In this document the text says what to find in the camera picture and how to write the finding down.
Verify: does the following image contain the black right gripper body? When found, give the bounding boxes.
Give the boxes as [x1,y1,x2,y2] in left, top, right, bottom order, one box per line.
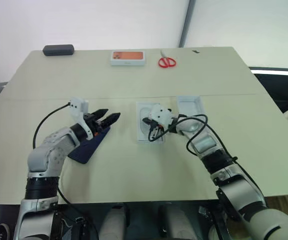
[150,119,168,134]

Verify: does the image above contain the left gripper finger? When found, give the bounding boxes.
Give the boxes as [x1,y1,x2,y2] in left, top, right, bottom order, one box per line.
[100,112,122,129]
[91,108,110,120]

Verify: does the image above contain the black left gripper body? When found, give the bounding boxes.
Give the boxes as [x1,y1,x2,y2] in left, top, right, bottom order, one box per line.
[82,112,105,136]

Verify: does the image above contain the dark blue phone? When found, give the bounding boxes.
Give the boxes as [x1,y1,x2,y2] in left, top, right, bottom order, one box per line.
[67,125,113,165]

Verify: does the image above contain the white phone box base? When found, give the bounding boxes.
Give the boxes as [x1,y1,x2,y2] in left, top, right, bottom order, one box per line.
[136,100,166,145]

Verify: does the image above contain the white phone box lid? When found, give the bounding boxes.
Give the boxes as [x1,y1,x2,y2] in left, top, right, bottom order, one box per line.
[176,94,207,126]

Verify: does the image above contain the phone box with orange print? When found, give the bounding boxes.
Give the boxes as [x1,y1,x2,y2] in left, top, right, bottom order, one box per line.
[110,50,147,67]

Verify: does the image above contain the black oblong case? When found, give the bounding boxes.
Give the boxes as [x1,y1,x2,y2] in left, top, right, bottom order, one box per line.
[42,44,75,57]

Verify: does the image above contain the pale grey rounded shape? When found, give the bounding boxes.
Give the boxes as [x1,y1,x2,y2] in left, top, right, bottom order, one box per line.
[99,203,128,240]
[158,203,193,240]

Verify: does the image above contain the grey metal pole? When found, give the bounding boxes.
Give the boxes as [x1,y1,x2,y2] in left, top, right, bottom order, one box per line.
[178,0,198,48]

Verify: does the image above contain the black furniture with white edge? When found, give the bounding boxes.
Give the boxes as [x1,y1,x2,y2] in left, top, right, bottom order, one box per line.
[248,65,288,114]

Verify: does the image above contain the black and white shoe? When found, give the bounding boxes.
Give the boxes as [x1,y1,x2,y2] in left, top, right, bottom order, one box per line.
[0,222,11,240]

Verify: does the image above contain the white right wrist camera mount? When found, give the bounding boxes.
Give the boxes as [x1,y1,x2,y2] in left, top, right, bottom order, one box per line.
[149,103,174,127]

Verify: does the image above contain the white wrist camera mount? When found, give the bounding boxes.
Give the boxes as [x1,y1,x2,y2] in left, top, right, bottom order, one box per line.
[149,103,174,127]
[68,97,95,140]

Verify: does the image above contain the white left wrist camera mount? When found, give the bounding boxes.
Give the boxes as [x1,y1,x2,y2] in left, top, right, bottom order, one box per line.
[68,97,95,140]

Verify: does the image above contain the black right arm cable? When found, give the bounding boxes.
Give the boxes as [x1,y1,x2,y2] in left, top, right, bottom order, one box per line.
[146,113,269,209]

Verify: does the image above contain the red-handled scissors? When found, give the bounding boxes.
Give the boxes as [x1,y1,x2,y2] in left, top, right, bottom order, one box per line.
[157,49,178,69]

